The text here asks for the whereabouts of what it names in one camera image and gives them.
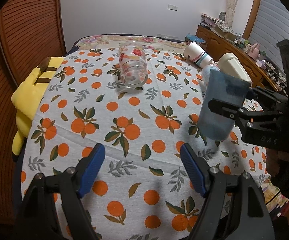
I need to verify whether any wall light switch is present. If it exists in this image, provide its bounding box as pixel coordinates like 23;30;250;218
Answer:
167;4;178;11

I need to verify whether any white striped paper cup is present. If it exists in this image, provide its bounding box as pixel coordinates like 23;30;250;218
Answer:
183;42;213;68

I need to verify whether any brown louvered wardrobe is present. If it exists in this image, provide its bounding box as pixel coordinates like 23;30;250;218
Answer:
0;0;66;224

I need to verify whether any cream insulated mug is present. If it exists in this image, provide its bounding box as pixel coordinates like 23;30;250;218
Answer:
218;53;252;85

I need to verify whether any wooden sideboard cabinet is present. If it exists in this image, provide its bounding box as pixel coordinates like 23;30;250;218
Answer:
196;25;279;92

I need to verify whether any blue-grey plastic cup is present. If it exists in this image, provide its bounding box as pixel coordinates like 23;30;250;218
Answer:
197;69;251;141

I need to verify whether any grey window blind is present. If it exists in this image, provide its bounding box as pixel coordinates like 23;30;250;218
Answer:
249;0;289;72

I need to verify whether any clear frosted plastic cup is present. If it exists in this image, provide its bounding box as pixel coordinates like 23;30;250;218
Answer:
201;64;220;87

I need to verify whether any orange print tablecloth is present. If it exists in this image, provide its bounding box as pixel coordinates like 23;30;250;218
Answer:
21;48;268;239

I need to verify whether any blue plastic bag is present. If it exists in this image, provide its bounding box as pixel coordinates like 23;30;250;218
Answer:
185;34;205;43

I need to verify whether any floral bed quilt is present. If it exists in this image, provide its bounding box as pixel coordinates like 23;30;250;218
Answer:
67;34;190;54

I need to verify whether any yellow plush toy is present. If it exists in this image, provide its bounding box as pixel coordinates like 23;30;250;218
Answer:
11;57;64;156

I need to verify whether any pink kettle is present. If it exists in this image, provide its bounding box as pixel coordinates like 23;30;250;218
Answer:
248;43;259;60

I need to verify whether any clear floral glass cup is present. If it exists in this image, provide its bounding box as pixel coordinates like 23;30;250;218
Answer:
118;41;148;88

